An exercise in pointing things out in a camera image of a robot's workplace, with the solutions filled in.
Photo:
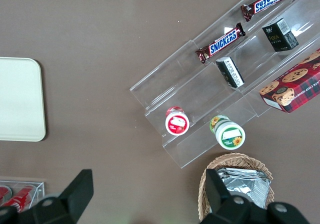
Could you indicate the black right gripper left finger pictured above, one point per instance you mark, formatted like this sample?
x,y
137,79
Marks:
x,y
72,199

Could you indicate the clear acrylic bottle rack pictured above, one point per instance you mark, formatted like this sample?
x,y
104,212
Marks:
x,y
37,189

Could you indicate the green lid jar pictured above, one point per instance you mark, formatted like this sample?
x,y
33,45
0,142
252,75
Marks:
x,y
230,135

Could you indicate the clear acrylic stepped stand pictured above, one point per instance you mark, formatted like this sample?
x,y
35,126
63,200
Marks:
x,y
175,66

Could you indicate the cream plastic tray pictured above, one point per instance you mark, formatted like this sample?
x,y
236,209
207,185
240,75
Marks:
x,y
20,99

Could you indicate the light wicker basket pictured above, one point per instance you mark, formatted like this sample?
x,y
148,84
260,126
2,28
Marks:
x,y
207,164

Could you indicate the red tartan cookie box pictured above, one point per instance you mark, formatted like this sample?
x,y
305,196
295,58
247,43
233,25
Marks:
x,y
295,86

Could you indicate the red lid jar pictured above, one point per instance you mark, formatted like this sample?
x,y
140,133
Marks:
x,y
177,124

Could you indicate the Snickers chocolate bar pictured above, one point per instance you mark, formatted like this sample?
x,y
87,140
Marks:
x,y
270,1
221,43

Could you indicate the small black box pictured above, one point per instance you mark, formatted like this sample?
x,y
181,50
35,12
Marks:
x,y
281,35
230,72

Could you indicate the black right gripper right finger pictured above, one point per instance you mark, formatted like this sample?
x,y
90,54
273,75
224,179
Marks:
x,y
225,206

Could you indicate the red cola bottle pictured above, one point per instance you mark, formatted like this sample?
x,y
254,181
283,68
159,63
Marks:
x,y
4,192
21,199

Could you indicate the silver foil packet stack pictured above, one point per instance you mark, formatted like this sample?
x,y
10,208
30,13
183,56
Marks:
x,y
250,186

